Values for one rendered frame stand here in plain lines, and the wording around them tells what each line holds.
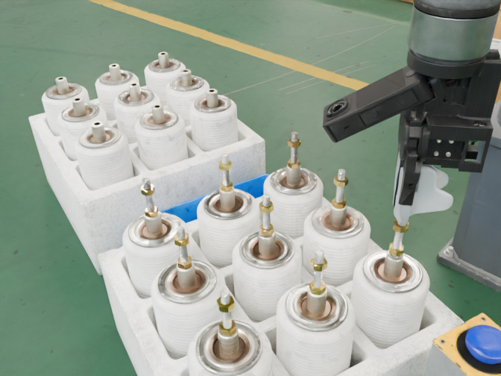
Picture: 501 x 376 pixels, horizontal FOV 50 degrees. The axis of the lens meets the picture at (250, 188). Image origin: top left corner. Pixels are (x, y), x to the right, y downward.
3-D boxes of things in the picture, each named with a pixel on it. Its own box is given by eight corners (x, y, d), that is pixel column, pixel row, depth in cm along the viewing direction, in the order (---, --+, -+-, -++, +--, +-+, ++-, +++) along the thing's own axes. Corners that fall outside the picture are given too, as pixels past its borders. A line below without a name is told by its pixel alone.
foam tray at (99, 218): (189, 136, 149) (183, 74, 138) (266, 208, 122) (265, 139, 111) (47, 181, 133) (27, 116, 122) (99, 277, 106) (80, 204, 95)
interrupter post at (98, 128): (104, 134, 101) (101, 118, 99) (109, 140, 99) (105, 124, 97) (92, 138, 100) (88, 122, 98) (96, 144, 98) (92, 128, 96)
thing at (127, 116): (159, 154, 128) (148, 83, 118) (176, 173, 122) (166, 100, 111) (120, 166, 124) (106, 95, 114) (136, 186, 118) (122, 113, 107)
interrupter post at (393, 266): (402, 280, 69) (406, 261, 67) (383, 279, 69) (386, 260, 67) (399, 267, 71) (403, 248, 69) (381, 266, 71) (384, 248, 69)
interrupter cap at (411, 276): (426, 297, 66) (427, 292, 66) (364, 293, 67) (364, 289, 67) (417, 254, 72) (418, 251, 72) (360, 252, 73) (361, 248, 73)
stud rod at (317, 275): (316, 295, 65) (319, 248, 60) (322, 298, 64) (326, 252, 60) (310, 299, 64) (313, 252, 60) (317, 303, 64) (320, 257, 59)
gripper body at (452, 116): (480, 180, 55) (510, 69, 48) (394, 174, 56) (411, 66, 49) (469, 142, 61) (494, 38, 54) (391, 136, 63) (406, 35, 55)
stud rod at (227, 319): (228, 334, 60) (224, 286, 56) (235, 339, 60) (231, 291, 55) (222, 339, 60) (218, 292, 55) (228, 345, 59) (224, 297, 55)
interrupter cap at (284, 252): (270, 226, 78) (270, 222, 78) (306, 253, 73) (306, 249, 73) (228, 249, 74) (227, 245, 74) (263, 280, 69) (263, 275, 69)
